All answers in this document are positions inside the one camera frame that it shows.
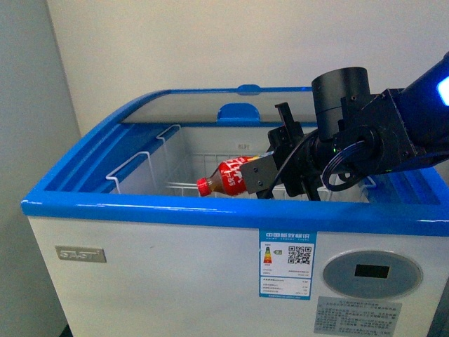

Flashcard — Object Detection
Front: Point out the blue coiled cable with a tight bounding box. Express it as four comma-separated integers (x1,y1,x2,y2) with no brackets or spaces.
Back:
321,140,368,192

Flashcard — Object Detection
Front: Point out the silver brand logo plate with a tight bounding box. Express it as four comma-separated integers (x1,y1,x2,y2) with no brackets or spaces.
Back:
55,246,107,263

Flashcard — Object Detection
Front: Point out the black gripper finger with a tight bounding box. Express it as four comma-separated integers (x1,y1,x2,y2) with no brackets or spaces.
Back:
275,103,295,131

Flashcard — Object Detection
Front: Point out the blue freezer lid handle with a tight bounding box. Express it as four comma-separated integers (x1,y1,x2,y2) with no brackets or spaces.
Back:
217,103,260,124

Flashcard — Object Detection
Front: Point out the grey instruction sticker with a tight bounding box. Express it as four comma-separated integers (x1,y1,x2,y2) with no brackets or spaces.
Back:
314,296,402,336

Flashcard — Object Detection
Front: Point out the blue rear lid handle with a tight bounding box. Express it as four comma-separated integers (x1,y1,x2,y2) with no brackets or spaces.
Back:
236,84,262,95

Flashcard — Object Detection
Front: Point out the grey gripper finger plate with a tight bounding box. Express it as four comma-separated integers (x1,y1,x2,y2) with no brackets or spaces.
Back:
241,152,278,199

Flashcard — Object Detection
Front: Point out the blue energy efficiency label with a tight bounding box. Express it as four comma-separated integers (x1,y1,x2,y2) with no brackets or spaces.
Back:
259,230,316,300

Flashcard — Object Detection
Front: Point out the white blue chest freezer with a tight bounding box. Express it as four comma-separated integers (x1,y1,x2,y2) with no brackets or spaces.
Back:
22,94,448,336

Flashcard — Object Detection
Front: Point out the red iced tea bottle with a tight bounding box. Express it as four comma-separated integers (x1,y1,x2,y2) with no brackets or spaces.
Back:
196,156,260,197

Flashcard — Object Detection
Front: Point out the black cylindrical wrist camera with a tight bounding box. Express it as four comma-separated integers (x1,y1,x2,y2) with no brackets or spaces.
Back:
311,67,370,142

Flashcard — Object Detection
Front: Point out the white wire freezer basket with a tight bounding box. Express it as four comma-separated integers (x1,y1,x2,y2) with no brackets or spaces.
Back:
105,124,376,204

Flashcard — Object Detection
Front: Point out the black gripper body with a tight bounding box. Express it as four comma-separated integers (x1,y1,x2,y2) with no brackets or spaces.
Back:
267,122,322,201

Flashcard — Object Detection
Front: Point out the oval grey control panel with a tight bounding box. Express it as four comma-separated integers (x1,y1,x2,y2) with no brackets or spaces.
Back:
323,251,422,300

